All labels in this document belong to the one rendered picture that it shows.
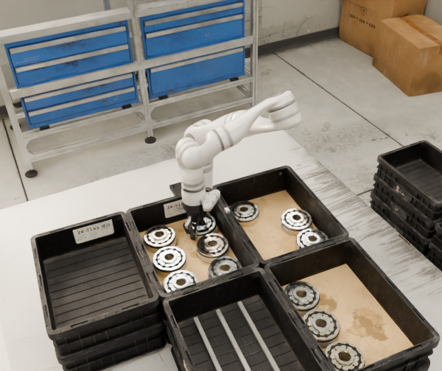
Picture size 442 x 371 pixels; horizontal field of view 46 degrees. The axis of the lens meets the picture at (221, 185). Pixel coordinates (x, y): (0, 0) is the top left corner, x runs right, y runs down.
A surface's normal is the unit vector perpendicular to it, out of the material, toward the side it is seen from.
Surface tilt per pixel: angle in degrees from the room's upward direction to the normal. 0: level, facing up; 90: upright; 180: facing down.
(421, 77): 91
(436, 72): 90
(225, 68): 90
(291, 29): 90
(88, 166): 0
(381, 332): 0
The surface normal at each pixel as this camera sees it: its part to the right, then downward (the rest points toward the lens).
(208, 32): 0.44, 0.55
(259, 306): -0.03, -0.78
